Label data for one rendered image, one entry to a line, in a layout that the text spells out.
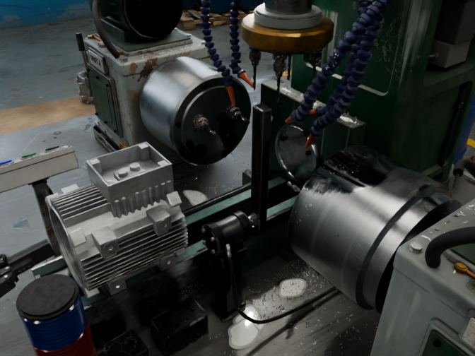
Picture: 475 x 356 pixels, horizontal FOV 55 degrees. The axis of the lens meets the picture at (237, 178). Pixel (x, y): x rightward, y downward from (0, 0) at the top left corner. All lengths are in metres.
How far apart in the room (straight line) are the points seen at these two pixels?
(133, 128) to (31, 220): 0.37
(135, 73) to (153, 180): 0.52
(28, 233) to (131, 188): 0.55
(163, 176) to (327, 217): 0.29
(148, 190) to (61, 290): 0.35
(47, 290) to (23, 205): 0.90
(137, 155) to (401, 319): 0.54
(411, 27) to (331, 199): 0.39
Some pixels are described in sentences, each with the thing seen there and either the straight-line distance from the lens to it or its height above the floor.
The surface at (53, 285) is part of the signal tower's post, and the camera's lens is 0.52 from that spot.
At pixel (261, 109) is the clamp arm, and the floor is 1.25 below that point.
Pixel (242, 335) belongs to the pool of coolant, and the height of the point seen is 0.80.
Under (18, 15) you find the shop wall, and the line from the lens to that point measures 6.44.
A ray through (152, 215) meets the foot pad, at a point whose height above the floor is 1.07.
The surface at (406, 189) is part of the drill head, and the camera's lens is 0.76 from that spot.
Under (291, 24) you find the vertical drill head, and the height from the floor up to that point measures 1.35.
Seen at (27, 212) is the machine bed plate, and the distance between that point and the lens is 1.38.
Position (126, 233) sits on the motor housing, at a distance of 0.80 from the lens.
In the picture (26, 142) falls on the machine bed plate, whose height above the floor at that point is 0.80.
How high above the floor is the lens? 1.57
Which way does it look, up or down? 34 degrees down
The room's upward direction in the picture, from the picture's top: straight up
